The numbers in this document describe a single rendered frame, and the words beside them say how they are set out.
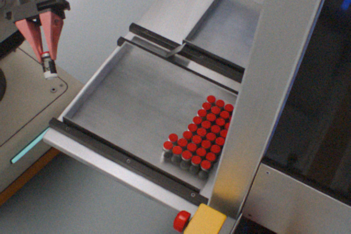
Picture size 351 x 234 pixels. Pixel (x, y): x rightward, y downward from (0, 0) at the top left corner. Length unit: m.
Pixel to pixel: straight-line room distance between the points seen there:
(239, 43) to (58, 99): 0.83
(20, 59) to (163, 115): 1.01
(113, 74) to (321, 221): 0.65
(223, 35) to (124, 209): 0.92
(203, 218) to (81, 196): 1.21
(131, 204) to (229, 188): 1.21
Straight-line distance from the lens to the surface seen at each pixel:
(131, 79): 1.43
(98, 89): 1.41
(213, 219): 1.09
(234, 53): 1.51
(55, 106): 2.13
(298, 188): 0.97
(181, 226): 1.10
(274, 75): 0.79
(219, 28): 1.56
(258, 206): 1.06
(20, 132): 2.08
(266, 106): 0.84
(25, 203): 2.26
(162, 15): 1.57
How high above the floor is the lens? 2.01
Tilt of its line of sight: 54 degrees down
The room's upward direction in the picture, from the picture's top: 8 degrees clockwise
